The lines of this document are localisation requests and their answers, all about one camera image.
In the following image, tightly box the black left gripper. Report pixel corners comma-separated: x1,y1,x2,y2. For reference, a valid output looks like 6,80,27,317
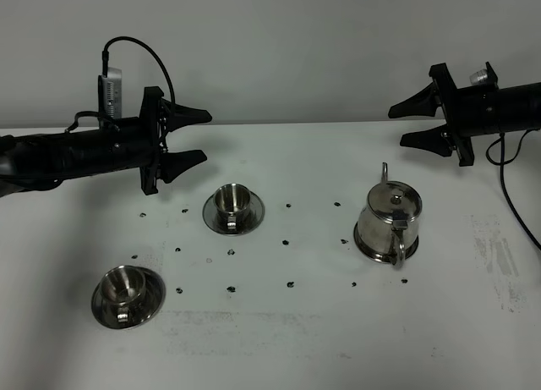
139,86,212,195

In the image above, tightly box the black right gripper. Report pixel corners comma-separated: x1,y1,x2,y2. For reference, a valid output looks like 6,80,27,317
388,63,474,167

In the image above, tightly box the stainless steel teapot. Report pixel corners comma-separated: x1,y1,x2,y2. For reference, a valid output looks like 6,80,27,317
356,162,423,269

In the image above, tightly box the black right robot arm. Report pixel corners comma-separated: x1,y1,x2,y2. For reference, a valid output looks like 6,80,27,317
388,63,540,167

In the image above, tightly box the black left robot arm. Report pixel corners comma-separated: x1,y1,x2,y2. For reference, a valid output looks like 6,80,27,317
1,86,212,196

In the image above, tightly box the teapot steel saucer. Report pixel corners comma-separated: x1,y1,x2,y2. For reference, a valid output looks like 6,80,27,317
353,222,419,267

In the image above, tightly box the far steel teacup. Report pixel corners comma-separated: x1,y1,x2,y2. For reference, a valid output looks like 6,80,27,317
211,183,251,231

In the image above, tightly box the steel teacup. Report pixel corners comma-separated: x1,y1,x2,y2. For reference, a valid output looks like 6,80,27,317
100,265,146,323
211,183,251,231

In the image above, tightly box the far steel saucer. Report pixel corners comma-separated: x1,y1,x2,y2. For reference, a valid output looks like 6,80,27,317
202,192,265,236

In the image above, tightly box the near steel saucer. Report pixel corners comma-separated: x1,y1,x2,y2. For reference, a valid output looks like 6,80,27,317
90,266,166,330

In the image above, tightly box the near steel teacup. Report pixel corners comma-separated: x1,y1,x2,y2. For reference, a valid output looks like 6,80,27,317
100,265,146,323

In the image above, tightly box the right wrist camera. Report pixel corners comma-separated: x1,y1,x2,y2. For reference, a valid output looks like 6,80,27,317
469,62,498,88

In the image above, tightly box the black right camera cable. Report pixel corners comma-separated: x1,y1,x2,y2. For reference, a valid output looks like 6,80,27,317
484,130,541,254

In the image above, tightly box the black camera cable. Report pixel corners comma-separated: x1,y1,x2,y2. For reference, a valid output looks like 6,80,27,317
101,36,176,107
484,130,541,254

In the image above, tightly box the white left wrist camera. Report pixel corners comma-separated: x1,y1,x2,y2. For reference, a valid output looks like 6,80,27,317
98,68,123,119

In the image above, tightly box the black left camera cable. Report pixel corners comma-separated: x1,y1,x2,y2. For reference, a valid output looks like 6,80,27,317
101,36,176,107

